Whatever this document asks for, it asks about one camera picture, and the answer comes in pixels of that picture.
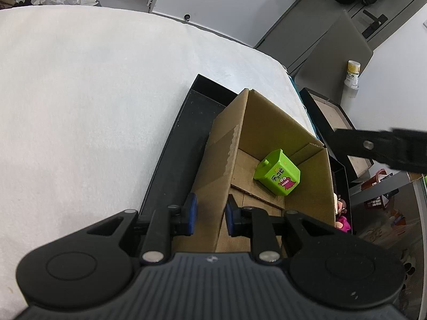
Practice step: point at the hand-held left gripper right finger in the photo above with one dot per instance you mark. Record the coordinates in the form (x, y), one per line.
(231, 215)

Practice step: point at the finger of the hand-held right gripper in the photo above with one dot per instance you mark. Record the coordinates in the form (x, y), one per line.
(383, 146)

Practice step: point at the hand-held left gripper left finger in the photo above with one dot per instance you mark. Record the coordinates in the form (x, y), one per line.
(190, 214)

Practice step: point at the brown-haired doll figure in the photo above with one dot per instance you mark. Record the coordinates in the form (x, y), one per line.
(341, 205)

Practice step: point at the brown cardboard box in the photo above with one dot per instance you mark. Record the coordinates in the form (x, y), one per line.
(227, 133)

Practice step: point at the pink toy figure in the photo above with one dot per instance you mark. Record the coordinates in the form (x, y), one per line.
(343, 224)

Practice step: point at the black shallow tray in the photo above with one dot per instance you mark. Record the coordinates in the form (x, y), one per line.
(190, 123)

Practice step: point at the orange plastic basket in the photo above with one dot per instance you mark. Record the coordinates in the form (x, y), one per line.
(372, 181)

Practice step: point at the green toy box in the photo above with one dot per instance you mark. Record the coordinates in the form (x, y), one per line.
(275, 173)

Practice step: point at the upturned black table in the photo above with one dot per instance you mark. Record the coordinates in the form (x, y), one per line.
(330, 113)

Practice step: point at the yellow-capped bottle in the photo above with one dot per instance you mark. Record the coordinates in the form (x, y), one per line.
(352, 78)

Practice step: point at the grey board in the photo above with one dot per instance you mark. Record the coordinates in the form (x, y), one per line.
(337, 53)

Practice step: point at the white panel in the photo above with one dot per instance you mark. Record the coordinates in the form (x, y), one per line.
(216, 3)

